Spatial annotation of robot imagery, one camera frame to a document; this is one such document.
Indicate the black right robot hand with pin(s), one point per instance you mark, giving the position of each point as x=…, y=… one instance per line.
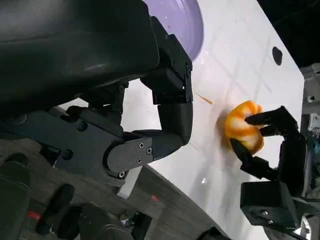
x=292, y=160

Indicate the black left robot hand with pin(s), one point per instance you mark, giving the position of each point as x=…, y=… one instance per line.
x=75, y=50

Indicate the orange white toy bread roll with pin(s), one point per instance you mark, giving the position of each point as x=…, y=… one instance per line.
x=237, y=120

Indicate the grey workshop machine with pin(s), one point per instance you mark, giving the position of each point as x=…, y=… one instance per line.
x=312, y=100

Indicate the lilac plate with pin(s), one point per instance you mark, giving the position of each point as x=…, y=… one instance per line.
x=185, y=30

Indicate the black cloth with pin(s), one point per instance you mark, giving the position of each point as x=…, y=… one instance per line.
x=300, y=25

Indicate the black wheeled chair base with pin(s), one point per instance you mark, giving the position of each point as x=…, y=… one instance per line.
x=87, y=222

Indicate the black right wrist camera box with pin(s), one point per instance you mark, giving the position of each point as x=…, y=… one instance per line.
x=265, y=200

